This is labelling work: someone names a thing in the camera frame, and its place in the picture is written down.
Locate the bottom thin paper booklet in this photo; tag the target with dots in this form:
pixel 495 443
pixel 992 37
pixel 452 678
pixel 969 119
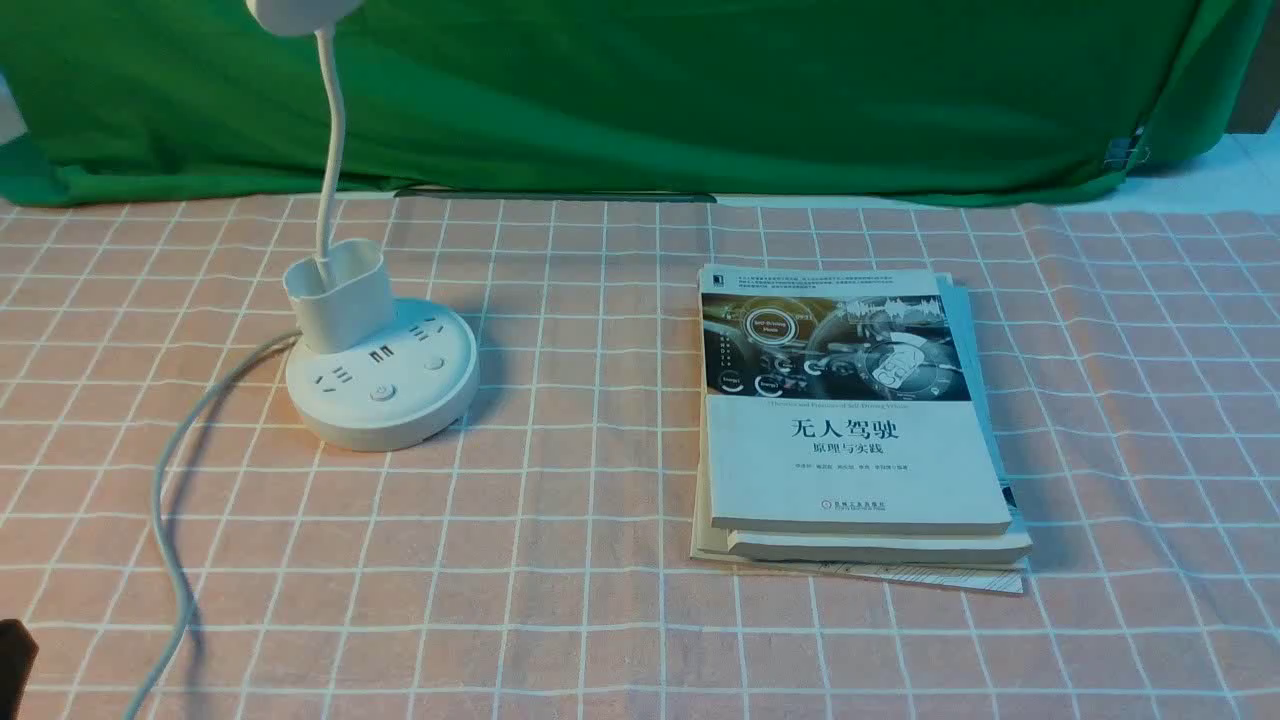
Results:
pixel 704 547

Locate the green backdrop cloth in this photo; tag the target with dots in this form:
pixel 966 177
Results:
pixel 953 103

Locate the white desk lamp with sockets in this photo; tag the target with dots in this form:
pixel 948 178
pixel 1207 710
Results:
pixel 371 371

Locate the top white self-driving book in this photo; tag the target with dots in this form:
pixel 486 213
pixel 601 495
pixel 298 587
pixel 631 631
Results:
pixel 850 400

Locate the pink checkered tablecloth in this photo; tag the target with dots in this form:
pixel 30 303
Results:
pixel 535 562

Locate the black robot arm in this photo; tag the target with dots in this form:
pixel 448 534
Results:
pixel 18 654

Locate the metal binder clip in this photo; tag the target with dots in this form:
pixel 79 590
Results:
pixel 1128 152

